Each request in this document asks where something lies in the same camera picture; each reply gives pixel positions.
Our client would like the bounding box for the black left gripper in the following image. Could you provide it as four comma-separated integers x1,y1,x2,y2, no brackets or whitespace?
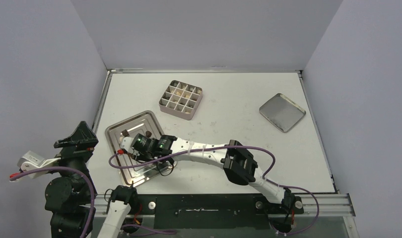
41,120,98,198

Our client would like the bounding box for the pink grid chocolate box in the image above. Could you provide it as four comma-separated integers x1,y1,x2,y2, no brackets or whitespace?
159,80,203,120

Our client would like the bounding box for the small square metal lid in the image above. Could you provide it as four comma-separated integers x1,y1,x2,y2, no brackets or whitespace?
259,93,306,133

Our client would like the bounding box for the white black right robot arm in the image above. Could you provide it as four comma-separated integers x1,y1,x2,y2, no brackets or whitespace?
121,133,293,212

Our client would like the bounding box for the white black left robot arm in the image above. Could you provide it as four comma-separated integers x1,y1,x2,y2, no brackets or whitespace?
45,121,142,238

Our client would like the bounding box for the dark square chocolate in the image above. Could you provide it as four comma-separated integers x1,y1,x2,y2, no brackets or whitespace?
122,130,129,137

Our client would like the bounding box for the large steel tray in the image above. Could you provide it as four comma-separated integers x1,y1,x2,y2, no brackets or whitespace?
105,111,177,186

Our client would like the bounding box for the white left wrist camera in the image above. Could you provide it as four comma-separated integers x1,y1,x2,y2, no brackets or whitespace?
9,151,61,182

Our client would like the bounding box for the black mounting base plate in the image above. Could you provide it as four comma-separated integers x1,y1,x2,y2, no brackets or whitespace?
139,193,304,230

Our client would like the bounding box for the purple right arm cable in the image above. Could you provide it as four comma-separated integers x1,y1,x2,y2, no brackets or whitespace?
109,146,320,236

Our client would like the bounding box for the aluminium rail frame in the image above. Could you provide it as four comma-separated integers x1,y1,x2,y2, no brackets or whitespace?
56,193,356,238

